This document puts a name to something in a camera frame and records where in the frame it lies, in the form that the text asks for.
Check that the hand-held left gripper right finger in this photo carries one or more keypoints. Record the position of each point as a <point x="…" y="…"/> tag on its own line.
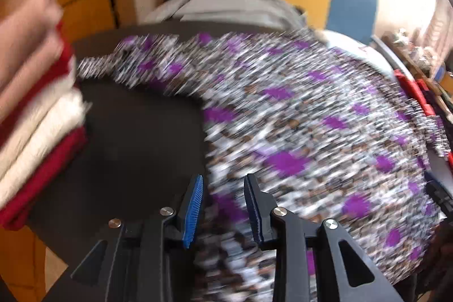
<point x="253" y="213"/>

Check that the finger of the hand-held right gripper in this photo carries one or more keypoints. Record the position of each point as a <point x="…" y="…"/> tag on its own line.
<point x="440" y="196"/>

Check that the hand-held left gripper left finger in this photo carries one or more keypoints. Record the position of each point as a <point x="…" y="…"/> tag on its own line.
<point x="193" y="210"/>

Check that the leopard print purple-flower garment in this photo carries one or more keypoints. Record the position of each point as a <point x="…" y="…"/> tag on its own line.
<point x="300" y="118"/>

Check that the bright red knit garment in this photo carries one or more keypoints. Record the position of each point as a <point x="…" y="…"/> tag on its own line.
<point x="403" y="79"/>

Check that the wooden desk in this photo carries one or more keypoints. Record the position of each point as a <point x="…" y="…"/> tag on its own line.
<point x="424" y="65"/>

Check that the folded dark red sweater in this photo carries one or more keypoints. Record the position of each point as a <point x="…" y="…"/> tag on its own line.
<point x="42" y="181"/>

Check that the folded white knit sweater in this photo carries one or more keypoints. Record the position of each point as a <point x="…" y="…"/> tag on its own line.
<point x="46" y="132"/>

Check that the beige floral curtain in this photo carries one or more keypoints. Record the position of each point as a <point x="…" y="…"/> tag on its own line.
<point x="440" y="26"/>

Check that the white printed pillow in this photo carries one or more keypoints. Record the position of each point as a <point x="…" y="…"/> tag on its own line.
<point x="354" y="43"/>

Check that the light grey garment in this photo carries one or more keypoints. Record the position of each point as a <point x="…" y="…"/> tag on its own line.
<point x="230" y="10"/>

